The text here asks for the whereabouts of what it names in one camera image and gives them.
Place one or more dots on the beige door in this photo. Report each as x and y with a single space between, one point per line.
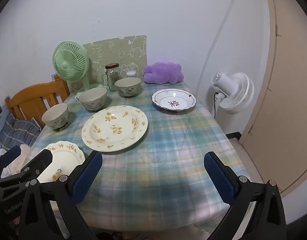
288 105

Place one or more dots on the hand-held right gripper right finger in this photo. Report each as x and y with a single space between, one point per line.
218 180

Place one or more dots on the striped blue cloth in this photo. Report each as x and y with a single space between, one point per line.
18 132

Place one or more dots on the white cloth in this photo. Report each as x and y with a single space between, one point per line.
24 153

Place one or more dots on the green desk fan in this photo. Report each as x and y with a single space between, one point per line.
68 62

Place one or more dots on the purple plush toy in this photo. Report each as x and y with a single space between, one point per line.
163 72

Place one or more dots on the small yellow floral plate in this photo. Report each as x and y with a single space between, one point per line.
63 155

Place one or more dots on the small floral ceramic bowl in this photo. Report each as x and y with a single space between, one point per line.
54 117

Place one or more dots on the large yellow floral plate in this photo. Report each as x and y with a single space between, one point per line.
116 130

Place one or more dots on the white floor fan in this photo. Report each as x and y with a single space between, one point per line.
237 92

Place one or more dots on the glass jar dark lid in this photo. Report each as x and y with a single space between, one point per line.
113 77

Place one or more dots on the glass mug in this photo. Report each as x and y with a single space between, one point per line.
102 76

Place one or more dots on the white cotton swab container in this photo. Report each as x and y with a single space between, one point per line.
131 73

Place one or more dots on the wooden chair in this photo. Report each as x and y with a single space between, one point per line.
26 100

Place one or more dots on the green printed board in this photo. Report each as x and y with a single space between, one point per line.
111 50

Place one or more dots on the plaid tablecloth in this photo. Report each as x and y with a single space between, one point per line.
168 155

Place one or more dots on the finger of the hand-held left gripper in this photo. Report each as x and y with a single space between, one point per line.
13 151
43 158

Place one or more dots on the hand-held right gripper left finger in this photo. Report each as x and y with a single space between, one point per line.
86 177

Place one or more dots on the white plate red pattern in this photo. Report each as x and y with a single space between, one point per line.
173 100

